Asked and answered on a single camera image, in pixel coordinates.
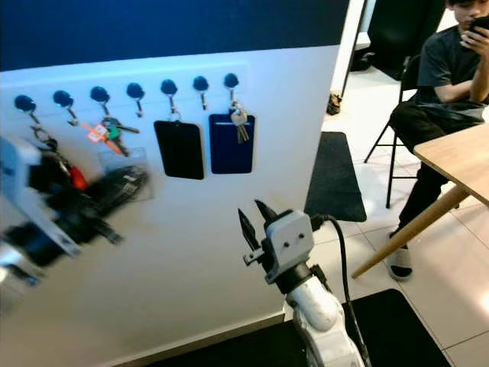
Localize large black floor mat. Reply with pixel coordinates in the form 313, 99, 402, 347
115, 288, 453, 367

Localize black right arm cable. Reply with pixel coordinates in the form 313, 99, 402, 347
311, 216, 371, 367

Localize blue wall hook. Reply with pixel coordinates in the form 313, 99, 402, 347
53, 90, 81, 127
193, 75, 211, 111
89, 86, 112, 120
222, 72, 241, 105
126, 83, 146, 118
160, 79, 180, 115
15, 95, 43, 132

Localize small black door mat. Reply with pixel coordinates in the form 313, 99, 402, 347
303, 132, 368, 223

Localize dark door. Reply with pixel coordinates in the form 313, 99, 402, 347
367, 0, 448, 71

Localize silver keys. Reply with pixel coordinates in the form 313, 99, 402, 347
229, 102, 251, 145

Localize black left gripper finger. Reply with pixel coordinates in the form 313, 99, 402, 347
93, 166, 151, 198
103, 189, 146, 221

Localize black folding chair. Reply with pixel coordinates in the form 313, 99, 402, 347
364, 54, 429, 209

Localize blue card holder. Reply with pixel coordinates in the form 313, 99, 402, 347
209, 113, 256, 175

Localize brown shoes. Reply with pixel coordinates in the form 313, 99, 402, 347
325, 92, 343, 117

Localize person in dark clothes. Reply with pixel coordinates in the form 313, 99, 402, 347
382, 0, 489, 282

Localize white hook rail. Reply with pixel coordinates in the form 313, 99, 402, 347
0, 63, 249, 123

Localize keys with orange tag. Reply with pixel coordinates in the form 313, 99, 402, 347
86, 116, 142, 158

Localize white slide sandal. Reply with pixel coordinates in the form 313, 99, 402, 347
386, 243, 415, 281

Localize wooden table leg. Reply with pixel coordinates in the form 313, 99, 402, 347
351, 183, 471, 279

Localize black phone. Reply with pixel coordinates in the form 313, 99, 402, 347
468, 15, 489, 35

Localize black card holder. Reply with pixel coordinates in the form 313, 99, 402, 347
154, 111, 204, 181

